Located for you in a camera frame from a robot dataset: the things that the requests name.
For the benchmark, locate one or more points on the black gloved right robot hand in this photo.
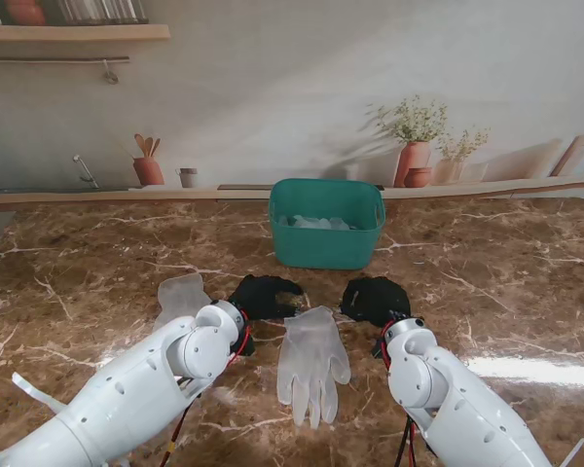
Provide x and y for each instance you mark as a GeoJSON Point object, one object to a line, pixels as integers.
{"type": "Point", "coordinates": [379, 299]}

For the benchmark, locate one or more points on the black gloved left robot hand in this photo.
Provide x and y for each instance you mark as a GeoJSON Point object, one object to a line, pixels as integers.
{"type": "Point", "coordinates": [258, 297]}

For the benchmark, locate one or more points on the green plastic basket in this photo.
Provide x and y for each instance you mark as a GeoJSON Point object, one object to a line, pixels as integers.
{"type": "Point", "coordinates": [321, 248]}

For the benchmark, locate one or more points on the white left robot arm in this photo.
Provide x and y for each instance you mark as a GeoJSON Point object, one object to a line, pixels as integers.
{"type": "Point", "coordinates": [141, 389]}

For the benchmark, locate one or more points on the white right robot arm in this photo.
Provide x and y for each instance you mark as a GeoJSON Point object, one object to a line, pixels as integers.
{"type": "Point", "coordinates": [443, 389]}

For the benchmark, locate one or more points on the printed kitchen scene backdrop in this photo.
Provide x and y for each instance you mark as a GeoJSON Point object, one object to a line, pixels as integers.
{"type": "Point", "coordinates": [292, 73]}

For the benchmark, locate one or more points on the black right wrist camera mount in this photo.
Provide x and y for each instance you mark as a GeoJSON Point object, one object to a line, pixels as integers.
{"type": "Point", "coordinates": [378, 348]}

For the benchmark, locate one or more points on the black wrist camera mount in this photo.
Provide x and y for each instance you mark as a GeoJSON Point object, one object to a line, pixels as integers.
{"type": "Point", "coordinates": [378, 348]}
{"type": "Point", "coordinates": [245, 348]}

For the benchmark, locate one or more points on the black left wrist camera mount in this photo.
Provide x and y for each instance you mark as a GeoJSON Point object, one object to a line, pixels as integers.
{"type": "Point", "coordinates": [245, 348]}

